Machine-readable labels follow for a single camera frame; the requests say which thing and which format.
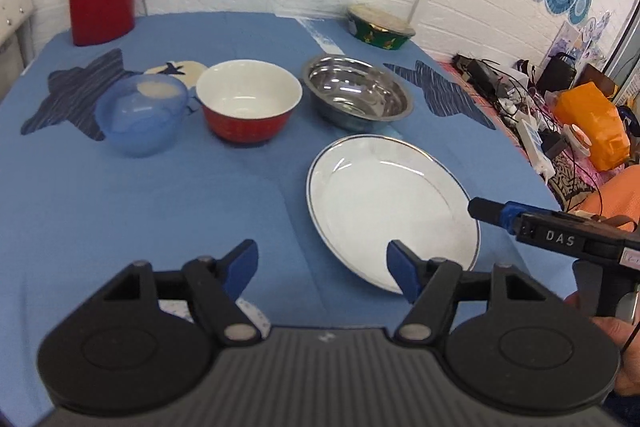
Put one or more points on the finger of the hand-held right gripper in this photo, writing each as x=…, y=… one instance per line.
x=492, y=212

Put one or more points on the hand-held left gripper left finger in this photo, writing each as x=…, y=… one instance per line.
x=242, y=264

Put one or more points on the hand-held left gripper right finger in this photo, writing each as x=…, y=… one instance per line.
x=402, y=269

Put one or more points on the white plate with silver rim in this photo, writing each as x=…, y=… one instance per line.
x=395, y=197

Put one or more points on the red and white bowl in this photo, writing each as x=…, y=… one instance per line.
x=247, y=102

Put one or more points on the blue plastic bowl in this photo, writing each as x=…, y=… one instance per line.
x=142, y=117

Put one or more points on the stainless steel bowl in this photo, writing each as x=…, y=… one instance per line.
x=357, y=89

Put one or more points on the person's right hand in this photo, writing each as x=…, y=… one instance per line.
x=622, y=347

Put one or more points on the orange cloth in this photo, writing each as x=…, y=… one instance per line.
x=615, y=197

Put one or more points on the white power strip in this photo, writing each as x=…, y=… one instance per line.
x=534, y=144

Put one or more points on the blue printed tablecloth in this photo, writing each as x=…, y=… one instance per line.
x=150, y=207

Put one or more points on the orange plastic bag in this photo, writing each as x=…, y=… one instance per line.
x=595, y=122

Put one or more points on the black power adapter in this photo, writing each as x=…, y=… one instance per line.
x=481, y=73

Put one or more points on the brown bag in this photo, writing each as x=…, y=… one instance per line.
x=600, y=82

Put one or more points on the green patterned bowl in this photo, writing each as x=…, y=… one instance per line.
x=380, y=29

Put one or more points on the medium blue wall plate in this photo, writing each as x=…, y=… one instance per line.
x=581, y=5

